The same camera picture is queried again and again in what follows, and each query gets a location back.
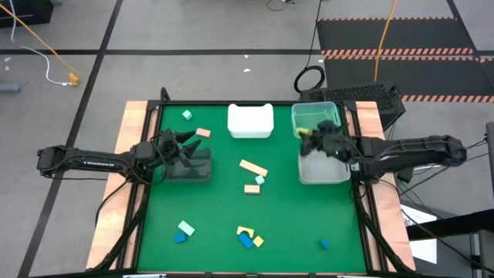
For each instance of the yellow plug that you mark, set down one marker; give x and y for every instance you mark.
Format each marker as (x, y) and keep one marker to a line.
(73, 79)

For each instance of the black box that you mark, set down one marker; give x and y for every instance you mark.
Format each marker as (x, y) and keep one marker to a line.
(27, 11)

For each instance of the clear plastic bin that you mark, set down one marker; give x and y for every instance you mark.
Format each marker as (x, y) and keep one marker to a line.
(308, 114)

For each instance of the black hazard-striped floor mat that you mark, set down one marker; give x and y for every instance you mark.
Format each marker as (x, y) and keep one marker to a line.
(417, 34)

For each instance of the white paper sheet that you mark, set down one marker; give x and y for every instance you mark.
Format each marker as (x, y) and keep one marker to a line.
(422, 247)

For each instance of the mint green cube block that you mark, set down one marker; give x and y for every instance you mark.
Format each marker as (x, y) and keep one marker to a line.
(260, 180)
(187, 114)

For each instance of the long peach wooden block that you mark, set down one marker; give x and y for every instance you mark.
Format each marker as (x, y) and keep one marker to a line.
(253, 168)

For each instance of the yellow arch block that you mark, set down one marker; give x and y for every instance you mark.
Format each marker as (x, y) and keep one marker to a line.
(245, 229)

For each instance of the smoky translucent plastic bin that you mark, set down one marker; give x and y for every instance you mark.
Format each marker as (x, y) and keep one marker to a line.
(202, 170)

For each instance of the white plastic bin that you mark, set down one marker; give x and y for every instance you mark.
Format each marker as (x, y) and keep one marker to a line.
(251, 121)

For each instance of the grey flat object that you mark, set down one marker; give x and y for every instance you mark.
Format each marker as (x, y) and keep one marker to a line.
(9, 87)

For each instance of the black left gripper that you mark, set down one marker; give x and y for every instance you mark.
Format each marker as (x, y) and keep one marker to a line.
(168, 146)

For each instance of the yellow cube block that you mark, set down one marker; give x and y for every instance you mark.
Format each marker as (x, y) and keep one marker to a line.
(258, 241)

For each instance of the blue rectangular block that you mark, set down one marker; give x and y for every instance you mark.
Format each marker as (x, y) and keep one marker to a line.
(245, 240)

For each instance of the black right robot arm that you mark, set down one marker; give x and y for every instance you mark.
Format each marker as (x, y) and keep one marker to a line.
(405, 152)

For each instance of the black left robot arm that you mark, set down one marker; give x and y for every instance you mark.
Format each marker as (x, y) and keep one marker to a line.
(96, 160)

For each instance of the mint green rectangular block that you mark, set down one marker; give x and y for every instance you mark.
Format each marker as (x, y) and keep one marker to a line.
(186, 228)

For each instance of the frosted translucent plastic bin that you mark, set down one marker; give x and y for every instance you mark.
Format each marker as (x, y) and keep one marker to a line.
(320, 170)

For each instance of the black metal table frame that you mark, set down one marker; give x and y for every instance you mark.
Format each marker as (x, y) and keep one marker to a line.
(193, 102)

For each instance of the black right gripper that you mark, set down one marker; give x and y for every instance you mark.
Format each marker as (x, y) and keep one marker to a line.
(332, 143)

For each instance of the black bar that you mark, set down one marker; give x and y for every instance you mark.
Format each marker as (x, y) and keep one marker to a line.
(455, 224)

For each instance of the green table mat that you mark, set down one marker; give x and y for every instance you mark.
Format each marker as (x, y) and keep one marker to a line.
(289, 216)

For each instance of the short peach wooden block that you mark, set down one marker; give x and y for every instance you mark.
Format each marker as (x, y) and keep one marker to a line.
(203, 133)
(252, 189)

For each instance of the grey post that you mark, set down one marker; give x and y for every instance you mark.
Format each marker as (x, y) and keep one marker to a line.
(490, 154)

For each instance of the black power adapter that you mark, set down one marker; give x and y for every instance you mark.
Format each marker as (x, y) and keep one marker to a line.
(404, 175)

